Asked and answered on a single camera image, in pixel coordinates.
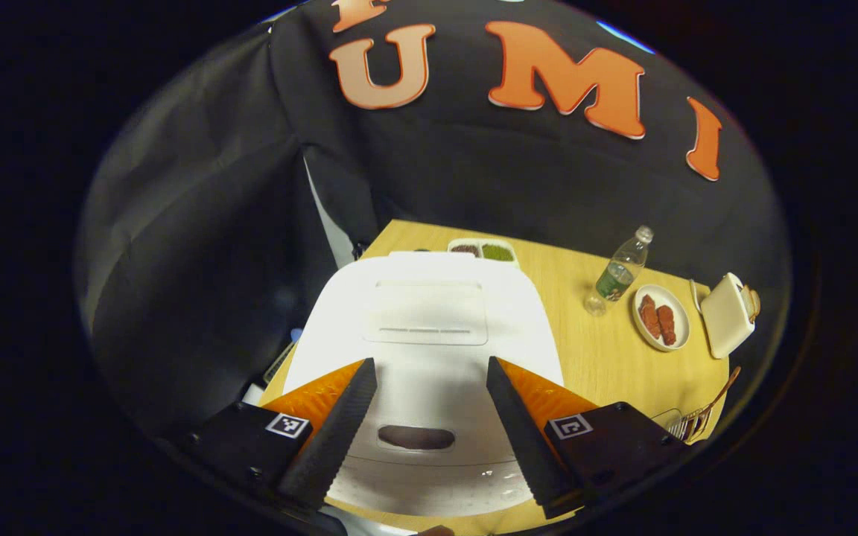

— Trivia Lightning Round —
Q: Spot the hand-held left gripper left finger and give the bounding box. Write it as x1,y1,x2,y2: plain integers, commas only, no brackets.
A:
168,357,378,514

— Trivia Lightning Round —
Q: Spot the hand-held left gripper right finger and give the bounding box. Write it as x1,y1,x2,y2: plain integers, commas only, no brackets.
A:
486,356,690,520

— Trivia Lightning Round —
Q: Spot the white rice cooker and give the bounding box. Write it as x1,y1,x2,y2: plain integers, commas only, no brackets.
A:
282,252,565,518

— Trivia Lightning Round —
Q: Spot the brown wooden spoon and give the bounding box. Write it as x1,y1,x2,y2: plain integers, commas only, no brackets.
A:
699,366,742,419

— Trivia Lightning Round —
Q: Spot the clear plastic water bottle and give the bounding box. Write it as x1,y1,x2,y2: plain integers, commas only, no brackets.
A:
584,226,655,317

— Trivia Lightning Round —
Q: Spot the small divided condiment dish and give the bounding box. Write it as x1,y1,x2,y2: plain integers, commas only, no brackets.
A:
448,238,519,267

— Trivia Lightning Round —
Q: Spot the round white plate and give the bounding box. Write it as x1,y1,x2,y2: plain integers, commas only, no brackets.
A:
632,284,691,352

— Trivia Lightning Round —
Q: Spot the white toaster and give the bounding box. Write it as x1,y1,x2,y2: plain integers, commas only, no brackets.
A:
700,272,760,360

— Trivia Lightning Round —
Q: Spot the black backdrop cloth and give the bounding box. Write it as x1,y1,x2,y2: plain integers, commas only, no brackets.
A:
75,0,795,440

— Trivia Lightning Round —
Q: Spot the white wire basket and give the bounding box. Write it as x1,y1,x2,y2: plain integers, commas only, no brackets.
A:
261,339,298,386

